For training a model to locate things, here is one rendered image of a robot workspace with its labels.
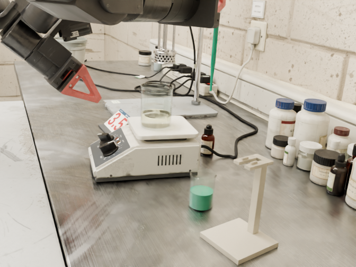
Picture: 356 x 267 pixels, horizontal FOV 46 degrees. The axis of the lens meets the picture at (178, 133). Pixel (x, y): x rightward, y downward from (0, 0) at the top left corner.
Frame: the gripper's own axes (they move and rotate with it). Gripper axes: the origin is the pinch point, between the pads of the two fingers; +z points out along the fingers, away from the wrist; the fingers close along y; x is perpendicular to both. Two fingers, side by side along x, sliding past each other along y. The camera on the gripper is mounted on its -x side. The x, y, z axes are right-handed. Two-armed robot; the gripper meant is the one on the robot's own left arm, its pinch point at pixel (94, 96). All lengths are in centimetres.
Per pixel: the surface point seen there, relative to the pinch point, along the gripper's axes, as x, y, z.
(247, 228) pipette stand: 2.1, -35.6, 20.2
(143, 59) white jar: -30, 101, 36
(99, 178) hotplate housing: 11.2, -12.1, 6.7
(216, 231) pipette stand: 5.3, -34.3, 17.0
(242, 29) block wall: -48, 37, 35
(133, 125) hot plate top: 0.0, -7.8, 7.3
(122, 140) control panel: 3.4, -8.3, 7.2
